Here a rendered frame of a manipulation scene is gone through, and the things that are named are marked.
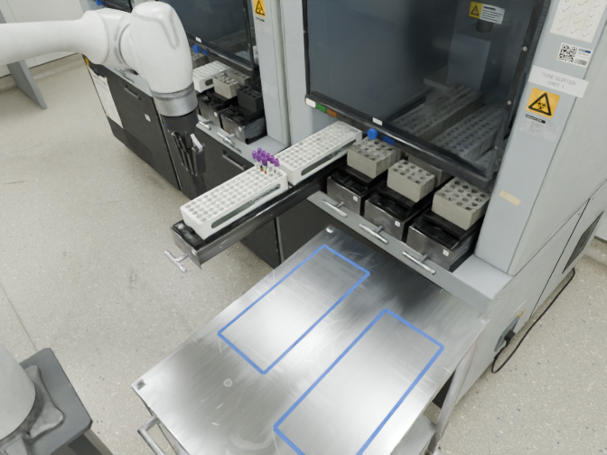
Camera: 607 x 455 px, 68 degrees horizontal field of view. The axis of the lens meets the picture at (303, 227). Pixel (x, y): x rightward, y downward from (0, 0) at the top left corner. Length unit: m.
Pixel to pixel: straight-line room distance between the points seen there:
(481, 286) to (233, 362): 0.63
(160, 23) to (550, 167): 0.80
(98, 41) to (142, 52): 0.12
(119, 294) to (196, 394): 1.41
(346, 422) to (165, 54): 0.76
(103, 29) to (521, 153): 0.89
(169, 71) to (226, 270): 1.40
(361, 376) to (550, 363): 1.24
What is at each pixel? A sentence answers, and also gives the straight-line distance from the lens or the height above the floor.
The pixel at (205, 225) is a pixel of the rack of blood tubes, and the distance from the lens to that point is 1.18.
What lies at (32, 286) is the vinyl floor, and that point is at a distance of 2.54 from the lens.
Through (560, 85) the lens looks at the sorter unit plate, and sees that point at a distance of 0.97.
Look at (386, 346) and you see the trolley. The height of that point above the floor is 0.82.
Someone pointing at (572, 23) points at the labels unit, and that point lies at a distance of 0.94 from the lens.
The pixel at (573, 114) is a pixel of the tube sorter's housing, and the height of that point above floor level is 1.19.
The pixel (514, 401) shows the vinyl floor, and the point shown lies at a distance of 1.93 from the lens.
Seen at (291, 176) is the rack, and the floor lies 0.84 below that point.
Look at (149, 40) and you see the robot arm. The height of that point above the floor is 1.32.
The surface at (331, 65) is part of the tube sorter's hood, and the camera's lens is 1.29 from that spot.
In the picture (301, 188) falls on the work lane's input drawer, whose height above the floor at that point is 0.81.
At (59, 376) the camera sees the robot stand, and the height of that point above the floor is 0.70.
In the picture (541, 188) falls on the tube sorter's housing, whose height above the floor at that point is 1.01.
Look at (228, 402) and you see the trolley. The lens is 0.92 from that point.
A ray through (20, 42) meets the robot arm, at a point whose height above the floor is 1.37.
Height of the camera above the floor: 1.63
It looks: 43 degrees down
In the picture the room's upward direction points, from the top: 4 degrees counter-clockwise
